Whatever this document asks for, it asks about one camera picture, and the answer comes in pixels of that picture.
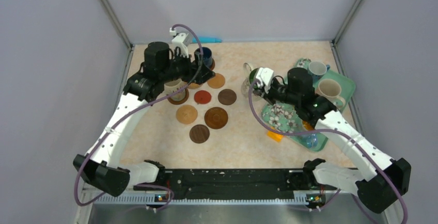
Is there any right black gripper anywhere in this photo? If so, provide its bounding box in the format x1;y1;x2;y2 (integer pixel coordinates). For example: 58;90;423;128
253;79;300;106

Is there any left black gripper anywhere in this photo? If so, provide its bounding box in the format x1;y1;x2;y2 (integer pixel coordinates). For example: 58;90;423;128
160;48;215;85

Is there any cream seashell mug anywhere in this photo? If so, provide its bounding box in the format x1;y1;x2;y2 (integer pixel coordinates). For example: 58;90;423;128
164;79;184;95

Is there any white blue mug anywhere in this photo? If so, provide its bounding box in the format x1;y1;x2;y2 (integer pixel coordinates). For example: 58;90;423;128
307;61;331;83

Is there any cream large mug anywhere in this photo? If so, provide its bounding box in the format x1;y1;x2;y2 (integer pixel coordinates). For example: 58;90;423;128
316;79;346;109

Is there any medium brown round coaster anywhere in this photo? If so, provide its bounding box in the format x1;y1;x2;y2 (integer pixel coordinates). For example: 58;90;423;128
167;89;190;105

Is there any woven rattan coaster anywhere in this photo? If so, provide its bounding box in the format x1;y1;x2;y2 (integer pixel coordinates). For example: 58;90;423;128
188;83;202;89

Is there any green mug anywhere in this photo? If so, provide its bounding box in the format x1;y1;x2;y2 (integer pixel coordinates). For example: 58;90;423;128
241;62;259;99

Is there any dark blue mug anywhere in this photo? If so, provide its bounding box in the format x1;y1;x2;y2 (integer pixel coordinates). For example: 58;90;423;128
194;46;213;68

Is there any red round coaster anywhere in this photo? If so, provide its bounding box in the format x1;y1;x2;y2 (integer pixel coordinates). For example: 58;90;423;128
194;90;212;104

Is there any cork coaster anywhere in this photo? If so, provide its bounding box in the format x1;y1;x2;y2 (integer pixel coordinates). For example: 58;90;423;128
176;105;198;124

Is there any light wood coaster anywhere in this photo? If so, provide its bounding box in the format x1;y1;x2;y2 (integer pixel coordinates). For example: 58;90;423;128
207;73;226;89

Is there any dark walnut coaster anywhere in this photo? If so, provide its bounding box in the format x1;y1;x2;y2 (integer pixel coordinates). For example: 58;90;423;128
217;89;237;105

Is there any large brown wooden saucer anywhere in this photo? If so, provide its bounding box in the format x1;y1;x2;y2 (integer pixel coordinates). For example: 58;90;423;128
204;107;229;130

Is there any dark woven coaster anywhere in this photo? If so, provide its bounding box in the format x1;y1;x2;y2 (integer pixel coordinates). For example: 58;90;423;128
189;124;210;144

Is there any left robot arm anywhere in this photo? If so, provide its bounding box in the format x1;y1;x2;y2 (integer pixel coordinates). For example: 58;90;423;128
73;42;215;197

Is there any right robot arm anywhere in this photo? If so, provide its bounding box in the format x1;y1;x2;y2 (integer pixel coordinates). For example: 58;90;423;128
250;68;412;214

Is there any green patterned tray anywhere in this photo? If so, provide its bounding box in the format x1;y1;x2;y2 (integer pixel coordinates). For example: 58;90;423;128
260;66;356;152

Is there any blue marker pen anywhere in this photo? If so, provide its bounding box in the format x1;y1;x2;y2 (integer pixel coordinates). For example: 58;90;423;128
199;37;222;43

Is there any yellow toy block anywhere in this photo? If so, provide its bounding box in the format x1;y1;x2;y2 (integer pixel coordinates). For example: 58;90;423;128
267;131;284;142

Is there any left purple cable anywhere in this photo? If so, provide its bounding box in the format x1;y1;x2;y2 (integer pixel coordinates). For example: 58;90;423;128
73;23;205;213

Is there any purple cable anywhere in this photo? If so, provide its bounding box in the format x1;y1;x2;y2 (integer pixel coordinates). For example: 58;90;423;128
248;78;409;224
73;23;205;213

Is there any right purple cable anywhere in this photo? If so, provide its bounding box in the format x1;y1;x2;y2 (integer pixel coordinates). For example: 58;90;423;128
248;78;409;224

